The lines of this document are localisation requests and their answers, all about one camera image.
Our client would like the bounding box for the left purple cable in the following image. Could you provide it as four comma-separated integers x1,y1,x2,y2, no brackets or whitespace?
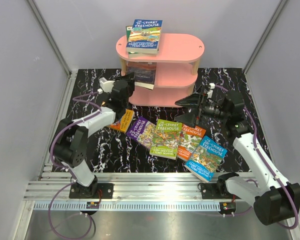
47,96,113,240

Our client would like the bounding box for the aluminium mounting rail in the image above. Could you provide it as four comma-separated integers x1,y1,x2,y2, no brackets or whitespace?
23,172,231,212

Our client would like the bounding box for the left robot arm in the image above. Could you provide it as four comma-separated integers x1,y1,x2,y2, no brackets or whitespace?
49,72,135,199

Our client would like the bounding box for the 130-storey treehouse orange book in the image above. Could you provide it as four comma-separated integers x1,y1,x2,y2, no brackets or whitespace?
107,109,135,133

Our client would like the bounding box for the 26-storey treehouse blue book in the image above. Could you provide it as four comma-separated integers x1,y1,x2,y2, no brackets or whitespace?
185,136,228,183

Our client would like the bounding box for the dark brown paperback book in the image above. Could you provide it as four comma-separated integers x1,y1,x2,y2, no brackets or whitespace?
126,61,157,90

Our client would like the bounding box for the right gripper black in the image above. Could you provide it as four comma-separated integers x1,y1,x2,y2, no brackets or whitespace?
174,85,229,129

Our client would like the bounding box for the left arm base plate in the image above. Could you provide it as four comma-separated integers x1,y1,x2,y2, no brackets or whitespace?
69,182,115,200

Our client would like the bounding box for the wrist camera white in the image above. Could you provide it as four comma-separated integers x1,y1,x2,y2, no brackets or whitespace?
97,77,115,94
204,83,216,99

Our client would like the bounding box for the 52-storey treehouse purple book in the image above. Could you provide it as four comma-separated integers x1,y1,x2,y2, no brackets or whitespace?
126,116,156,150

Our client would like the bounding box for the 91-storey treehouse blue book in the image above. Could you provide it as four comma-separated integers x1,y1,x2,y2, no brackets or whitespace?
126,19,163,54

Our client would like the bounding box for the pink three-tier shelf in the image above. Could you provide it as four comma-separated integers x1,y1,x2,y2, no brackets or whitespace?
115,33,205,108

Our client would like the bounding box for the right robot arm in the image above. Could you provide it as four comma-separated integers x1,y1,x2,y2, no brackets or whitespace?
174,83,300,230

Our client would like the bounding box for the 65-storey treehouse green book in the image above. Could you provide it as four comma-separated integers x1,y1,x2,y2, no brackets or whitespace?
149,119,182,160

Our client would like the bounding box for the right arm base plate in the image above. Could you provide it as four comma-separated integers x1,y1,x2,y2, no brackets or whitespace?
197,182,237,201

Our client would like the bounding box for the green paperback book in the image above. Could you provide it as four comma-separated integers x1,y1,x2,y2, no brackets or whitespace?
124,24,158,60

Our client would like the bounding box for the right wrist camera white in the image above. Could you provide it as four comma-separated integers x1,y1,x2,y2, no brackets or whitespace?
204,83,216,99

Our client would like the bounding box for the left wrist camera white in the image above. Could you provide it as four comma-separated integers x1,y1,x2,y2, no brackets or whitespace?
97,77,115,94

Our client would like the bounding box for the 78-storey treehouse orange book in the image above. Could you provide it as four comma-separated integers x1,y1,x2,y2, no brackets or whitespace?
177,124,206,161

